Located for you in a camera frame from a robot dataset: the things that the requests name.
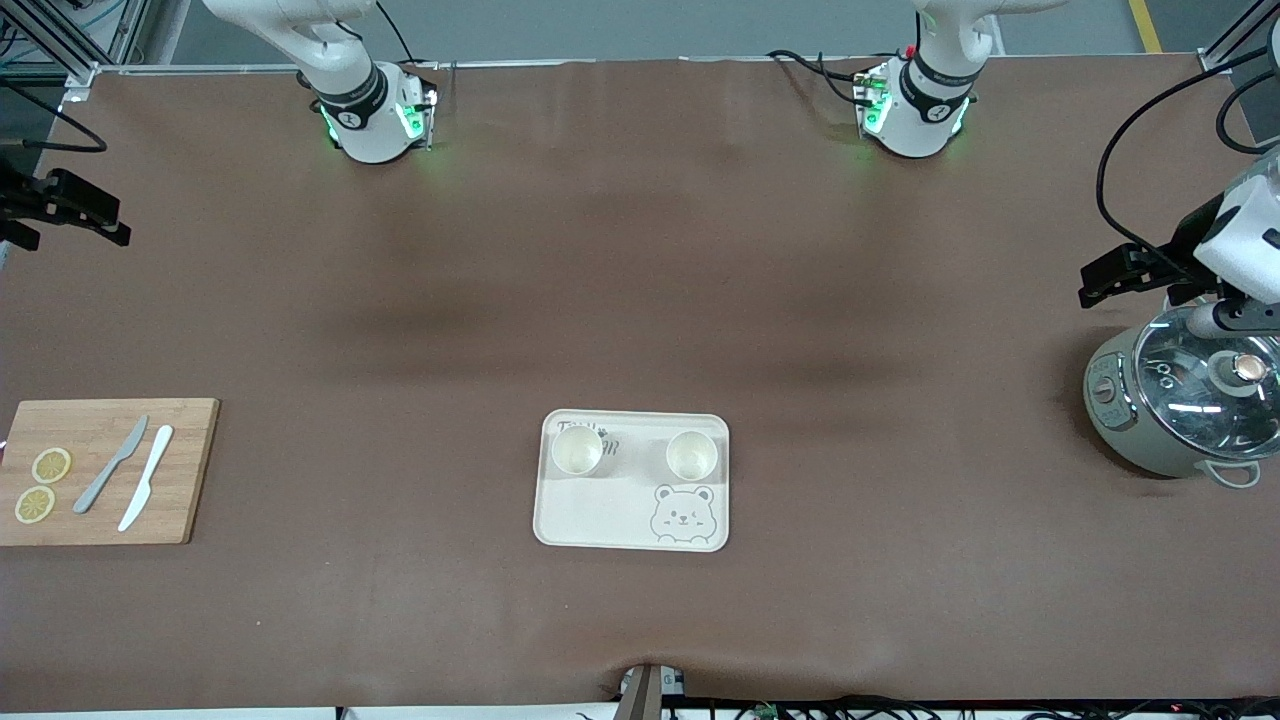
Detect white plastic knife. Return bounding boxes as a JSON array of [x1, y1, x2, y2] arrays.
[[118, 425, 175, 533]]

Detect grey plastic knife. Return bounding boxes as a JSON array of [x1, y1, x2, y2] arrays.
[[73, 415, 150, 515]]

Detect wooden cutting board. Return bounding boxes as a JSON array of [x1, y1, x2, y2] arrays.
[[0, 398, 221, 547]]

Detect white plastic cup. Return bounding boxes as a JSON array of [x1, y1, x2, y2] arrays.
[[666, 430, 719, 483], [552, 423, 604, 478]]

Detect black left arm base cables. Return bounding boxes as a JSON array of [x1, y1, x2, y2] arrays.
[[767, 48, 873, 107]]

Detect beige bear print tray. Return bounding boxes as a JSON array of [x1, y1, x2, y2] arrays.
[[533, 409, 731, 553]]

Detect black right arm base cable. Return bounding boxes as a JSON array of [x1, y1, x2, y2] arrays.
[[375, 0, 443, 73]]

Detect brown table mat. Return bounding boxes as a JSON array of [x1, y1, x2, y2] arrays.
[[0, 55, 1280, 713]]

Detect black looped cable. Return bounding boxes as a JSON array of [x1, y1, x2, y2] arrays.
[[1215, 68, 1280, 156]]

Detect aluminium frame post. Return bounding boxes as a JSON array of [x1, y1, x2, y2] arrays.
[[1198, 0, 1280, 73], [0, 0, 153, 93]]

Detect grey-green cooking pot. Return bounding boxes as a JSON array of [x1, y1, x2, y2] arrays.
[[1083, 322, 1280, 489]]

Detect glass pot lid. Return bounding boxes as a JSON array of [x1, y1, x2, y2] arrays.
[[1135, 305, 1280, 443]]

